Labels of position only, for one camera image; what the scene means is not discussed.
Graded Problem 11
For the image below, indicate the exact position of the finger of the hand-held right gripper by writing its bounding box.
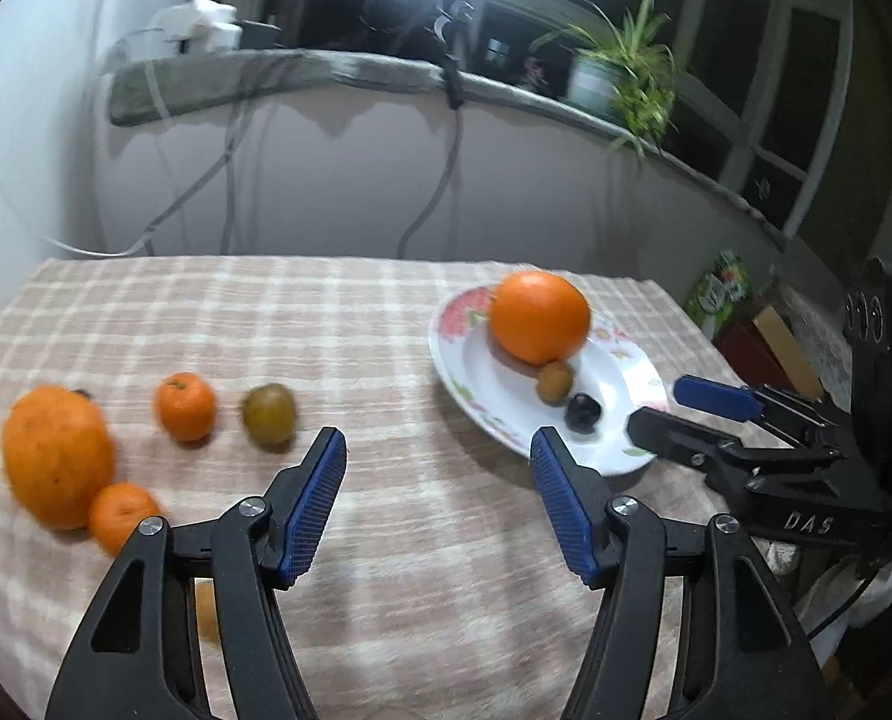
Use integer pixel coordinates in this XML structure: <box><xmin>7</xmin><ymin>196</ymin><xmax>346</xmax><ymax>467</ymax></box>
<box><xmin>673</xmin><ymin>375</ymin><xmax>852</xmax><ymax>451</ymax></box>
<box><xmin>626</xmin><ymin>406</ymin><xmax>845</xmax><ymax>492</ymax></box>

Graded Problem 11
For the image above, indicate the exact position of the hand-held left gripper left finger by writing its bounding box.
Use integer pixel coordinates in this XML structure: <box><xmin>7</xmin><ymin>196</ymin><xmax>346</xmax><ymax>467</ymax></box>
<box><xmin>44</xmin><ymin>426</ymin><xmax>349</xmax><ymax>720</ymax></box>

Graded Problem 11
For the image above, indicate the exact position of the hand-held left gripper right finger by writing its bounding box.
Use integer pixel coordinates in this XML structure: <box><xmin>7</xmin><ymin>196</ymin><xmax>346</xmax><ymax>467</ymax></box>
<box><xmin>528</xmin><ymin>426</ymin><xmax>848</xmax><ymax>720</ymax></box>

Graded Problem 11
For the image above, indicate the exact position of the green kiwi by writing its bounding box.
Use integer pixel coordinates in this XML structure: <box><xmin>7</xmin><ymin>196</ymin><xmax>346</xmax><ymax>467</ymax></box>
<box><xmin>240</xmin><ymin>382</ymin><xmax>297</xmax><ymax>445</ymax></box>

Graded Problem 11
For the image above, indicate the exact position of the floral white plate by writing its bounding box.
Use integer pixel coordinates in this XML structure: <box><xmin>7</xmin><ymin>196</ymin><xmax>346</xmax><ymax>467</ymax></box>
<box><xmin>429</xmin><ymin>285</ymin><xmax>670</xmax><ymax>477</ymax></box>

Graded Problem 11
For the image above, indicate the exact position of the tangerine with stem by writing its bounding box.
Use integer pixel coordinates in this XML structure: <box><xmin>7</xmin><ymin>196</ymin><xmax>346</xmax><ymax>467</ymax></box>
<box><xmin>153</xmin><ymin>373</ymin><xmax>217</xmax><ymax>442</ymax></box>

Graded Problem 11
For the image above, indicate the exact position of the small tangerine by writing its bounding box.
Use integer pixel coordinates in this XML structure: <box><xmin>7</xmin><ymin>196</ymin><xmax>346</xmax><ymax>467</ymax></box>
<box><xmin>194</xmin><ymin>581</ymin><xmax>222</xmax><ymax>646</ymax></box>
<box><xmin>88</xmin><ymin>482</ymin><xmax>163</xmax><ymax>557</ymax></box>

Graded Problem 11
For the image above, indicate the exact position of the oval large orange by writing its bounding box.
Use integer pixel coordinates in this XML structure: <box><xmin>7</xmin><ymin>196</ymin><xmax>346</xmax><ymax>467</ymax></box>
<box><xmin>1</xmin><ymin>385</ymin><xmax>117</xmax><ymax>531</ymax></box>

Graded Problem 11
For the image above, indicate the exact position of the person's right hand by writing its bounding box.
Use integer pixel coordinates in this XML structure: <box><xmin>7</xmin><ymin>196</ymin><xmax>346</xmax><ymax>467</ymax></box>
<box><xmin>762</xmin><ymin>540</ymin><xmax>892</xmax><ymax>635</ymax></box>

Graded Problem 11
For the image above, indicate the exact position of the red box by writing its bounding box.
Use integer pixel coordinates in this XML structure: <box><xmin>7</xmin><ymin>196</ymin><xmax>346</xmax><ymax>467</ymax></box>
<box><xmin>716</xmin><ymin>319</ymin><xmax>796</xmax><ymax>391</ymax></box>

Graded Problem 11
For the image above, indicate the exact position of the brown cardboard box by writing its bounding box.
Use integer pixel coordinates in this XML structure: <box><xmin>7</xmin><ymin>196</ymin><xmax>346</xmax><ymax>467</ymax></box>
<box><xmin>752</xmin><ymin>306</ymin><xmax>822</xmax><ymax>398</ymax></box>

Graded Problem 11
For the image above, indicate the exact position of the dark plum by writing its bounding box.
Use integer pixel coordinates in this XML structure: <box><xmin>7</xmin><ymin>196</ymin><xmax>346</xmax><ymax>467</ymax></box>
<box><xmin>564</xmin><ymin>392</ymin><xmax>604</xmax><ymax>434</ymax></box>

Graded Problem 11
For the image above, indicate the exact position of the green carton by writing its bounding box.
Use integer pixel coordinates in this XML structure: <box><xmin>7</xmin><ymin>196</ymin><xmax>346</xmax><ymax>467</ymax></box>
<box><xmin>684</xmin><ymin>250</ymin><xmax>755</xmax><ymax>338</ymax></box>

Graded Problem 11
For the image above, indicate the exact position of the small brown kiwi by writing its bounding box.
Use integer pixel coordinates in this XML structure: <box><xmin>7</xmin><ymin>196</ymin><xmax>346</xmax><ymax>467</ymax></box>
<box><xmin>536</xmin><ymin>360</ymin><xmax>573</xmax><ymax>402</ymax></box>

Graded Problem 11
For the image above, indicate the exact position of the round large orange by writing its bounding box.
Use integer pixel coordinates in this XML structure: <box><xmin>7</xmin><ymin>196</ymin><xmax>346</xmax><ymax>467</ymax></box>
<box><xmin>489</xmin><ymin>271</ymin><xmax>592</xmax><ymax>366</ymax></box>

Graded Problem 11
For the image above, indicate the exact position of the checked beige tablecloth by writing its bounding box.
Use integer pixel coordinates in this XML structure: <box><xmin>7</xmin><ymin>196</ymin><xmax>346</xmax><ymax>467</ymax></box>
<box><xmin>0</xmin><ymin>255</ymin><xmax>800</xmax><ymax>720</ymax></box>

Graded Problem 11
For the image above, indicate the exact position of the potted spider plant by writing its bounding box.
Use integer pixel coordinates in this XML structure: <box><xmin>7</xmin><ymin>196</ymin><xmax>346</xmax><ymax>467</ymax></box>
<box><xmin>528</xmin><ymin>0</ymin><xmax>680</xmax><ymax>158</ymax></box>

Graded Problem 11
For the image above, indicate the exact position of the grey windowsill cloth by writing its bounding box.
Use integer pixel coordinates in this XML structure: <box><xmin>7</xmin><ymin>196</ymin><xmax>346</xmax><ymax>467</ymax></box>
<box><xmin>107</xmin><ymin>47</ymin><xmax>792</xmax><ymax>241</ymax></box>

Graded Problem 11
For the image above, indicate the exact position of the black lamp stand clamp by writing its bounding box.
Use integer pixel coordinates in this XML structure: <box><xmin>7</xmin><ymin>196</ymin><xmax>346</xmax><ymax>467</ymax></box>
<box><xmin>427</xmin><ymin>0</ymin><xmax>477</xmax><ymax>110</ymax></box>

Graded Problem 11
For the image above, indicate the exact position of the black box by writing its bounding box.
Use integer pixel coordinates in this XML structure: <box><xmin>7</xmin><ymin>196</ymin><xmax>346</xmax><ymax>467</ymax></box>
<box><xmin>240</xmin><ymin>19</ymin><xmax>282</xmax><ymax>50</ymax></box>

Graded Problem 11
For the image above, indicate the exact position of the white power strip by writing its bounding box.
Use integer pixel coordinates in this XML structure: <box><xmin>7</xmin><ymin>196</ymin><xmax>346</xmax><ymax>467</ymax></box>
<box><xmin>149</xmin><ymin>0</ymin><xmax>244</xmax><ymax>57</ymax></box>

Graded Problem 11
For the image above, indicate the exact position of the white window frame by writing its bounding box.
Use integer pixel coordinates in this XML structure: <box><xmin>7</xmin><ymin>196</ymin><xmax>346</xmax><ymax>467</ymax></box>
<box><xmin>671</xmin><ymin>0</ymin><xmax>867</xmax><ymax>237</ymax></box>

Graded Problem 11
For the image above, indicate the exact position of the grey lamp cable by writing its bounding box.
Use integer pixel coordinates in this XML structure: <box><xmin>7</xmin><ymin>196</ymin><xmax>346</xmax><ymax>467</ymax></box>
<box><xmin>397</xmin><ymin>105</ymin><xmax>466</xmax><ymax>260</ymax></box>

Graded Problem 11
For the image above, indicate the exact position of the white cable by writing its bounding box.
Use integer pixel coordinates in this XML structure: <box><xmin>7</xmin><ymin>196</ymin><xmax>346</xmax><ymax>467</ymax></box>
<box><xmin>41</xmin><ymin>154</ymin><xmax>229</xmax><ymax>260</ymax></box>

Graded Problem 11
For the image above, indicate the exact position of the dark cable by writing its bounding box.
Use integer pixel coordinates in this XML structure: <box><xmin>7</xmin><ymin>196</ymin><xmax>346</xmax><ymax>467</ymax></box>
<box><xmin>217</xmin><ymin>82</ymin><xmax>256</xmax><ymax>256</ymax></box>

